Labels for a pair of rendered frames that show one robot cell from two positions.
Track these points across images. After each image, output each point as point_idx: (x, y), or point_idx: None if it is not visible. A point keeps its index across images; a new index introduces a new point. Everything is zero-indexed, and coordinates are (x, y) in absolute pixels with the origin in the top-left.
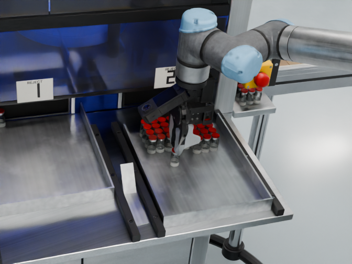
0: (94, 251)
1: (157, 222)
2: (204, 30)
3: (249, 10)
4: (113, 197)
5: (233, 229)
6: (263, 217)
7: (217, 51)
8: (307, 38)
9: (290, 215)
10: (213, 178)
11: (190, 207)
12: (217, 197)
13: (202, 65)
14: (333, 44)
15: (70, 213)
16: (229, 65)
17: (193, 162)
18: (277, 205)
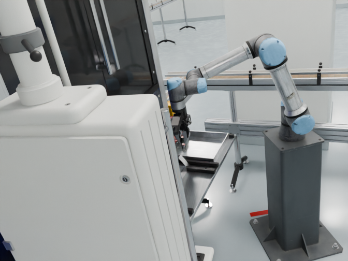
0: (208, 185)
1: (212, 162)
2: (180, 82)
3: (163, 82)
4: (186, 170)
5: (228, 150)
6: (231, 141)
7: (192, 85)
8: (212, 65)
9: (235, 135)
10: (202, 144)
11: (211, 155)
12: (212, 147)
13: (184, 98)
14: (223, 60)
15: (183, 185)
16: (201, 87)
17: (188, 146)
18: (231, 134)
